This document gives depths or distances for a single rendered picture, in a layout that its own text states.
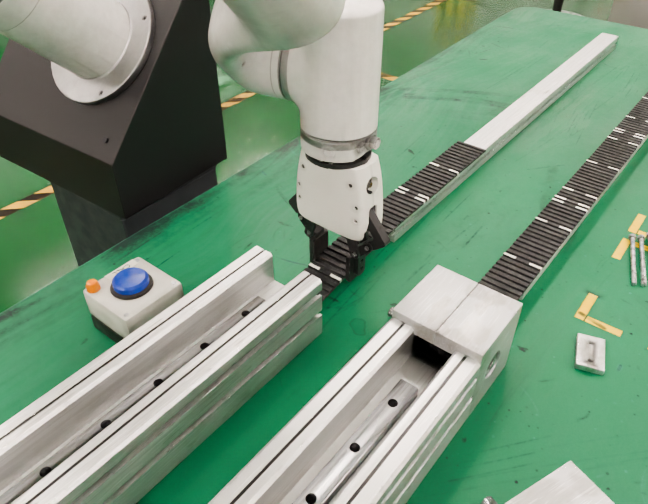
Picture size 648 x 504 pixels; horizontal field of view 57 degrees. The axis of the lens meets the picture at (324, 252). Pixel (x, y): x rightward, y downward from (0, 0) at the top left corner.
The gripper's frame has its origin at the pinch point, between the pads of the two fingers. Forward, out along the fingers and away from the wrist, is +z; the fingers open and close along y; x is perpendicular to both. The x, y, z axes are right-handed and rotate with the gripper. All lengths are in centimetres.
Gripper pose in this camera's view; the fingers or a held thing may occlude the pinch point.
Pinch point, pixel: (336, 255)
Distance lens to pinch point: 76.6
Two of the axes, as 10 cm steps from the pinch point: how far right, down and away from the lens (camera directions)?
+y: -7.9, -3.9, 4.8
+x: -6.2, 4.9, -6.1
